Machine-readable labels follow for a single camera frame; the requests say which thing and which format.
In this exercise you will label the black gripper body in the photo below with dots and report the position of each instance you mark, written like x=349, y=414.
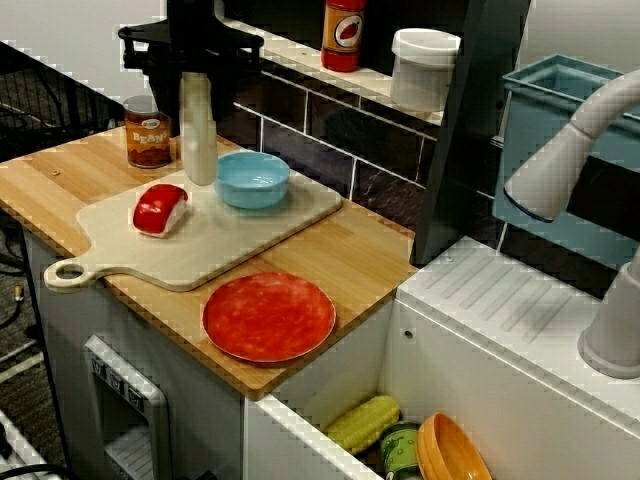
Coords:
x=190, y=47

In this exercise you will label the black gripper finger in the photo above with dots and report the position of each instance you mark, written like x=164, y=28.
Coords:
x=167, y=100
x=224, y=95

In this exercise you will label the white detergent bottle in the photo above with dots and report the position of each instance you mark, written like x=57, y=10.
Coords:
x=199, y=140

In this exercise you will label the red and white sushi toy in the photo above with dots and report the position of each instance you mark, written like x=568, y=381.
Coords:
x=155, y=210

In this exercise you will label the brown beans can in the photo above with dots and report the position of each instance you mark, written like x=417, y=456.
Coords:
x=145, y=140

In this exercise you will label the white ledge shelf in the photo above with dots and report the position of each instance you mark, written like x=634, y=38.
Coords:
x=300, y=52

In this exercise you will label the light blue bowl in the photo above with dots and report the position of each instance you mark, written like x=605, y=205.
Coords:
x=252, y=187

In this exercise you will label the red sauce bottle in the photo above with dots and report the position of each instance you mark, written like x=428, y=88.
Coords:
x=343, y=35

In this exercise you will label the pale wooden cutting board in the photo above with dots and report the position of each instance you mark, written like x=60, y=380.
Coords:
x=225, y=240

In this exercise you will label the white lidded container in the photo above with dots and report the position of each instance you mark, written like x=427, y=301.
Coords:
x=422, y=75

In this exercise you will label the red plate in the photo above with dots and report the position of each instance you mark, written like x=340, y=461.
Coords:
x=270, y=317

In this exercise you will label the dark grey pillar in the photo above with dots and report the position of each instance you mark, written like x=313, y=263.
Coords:
x=460, y=175

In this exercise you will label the teal plastic bin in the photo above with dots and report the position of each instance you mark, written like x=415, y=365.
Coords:
x=530, y=125

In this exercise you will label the grey toy faucet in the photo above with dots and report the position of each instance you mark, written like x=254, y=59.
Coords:
x=545, y=170

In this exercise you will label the white toy sink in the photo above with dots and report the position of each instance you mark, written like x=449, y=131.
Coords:
x=500, y=280

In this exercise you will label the yellow corn cob toy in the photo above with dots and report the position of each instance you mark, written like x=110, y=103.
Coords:
x=362, y=425

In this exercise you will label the green toy can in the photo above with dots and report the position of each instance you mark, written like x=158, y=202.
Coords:
x=397, y=447

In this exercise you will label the orange bowl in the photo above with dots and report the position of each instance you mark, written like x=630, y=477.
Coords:
x=445, y=450

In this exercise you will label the aluminium frame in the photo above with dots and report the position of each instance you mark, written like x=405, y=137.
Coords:
x=15, y=450

